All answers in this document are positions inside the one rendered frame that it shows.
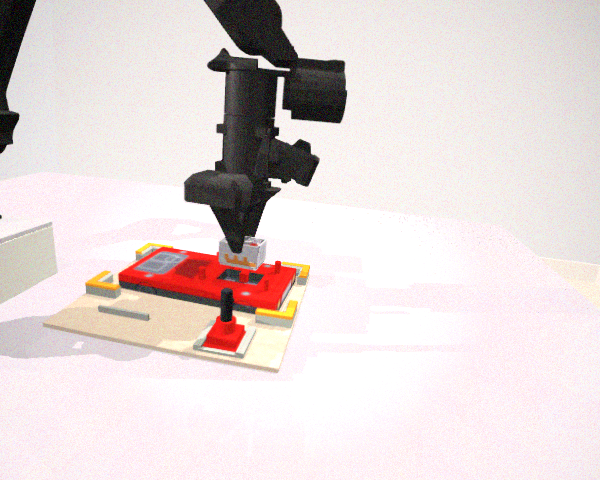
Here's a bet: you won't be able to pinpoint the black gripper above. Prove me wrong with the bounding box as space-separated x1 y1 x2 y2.
184 114 291 254

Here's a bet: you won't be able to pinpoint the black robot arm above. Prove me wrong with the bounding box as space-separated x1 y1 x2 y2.
0 0 347 187

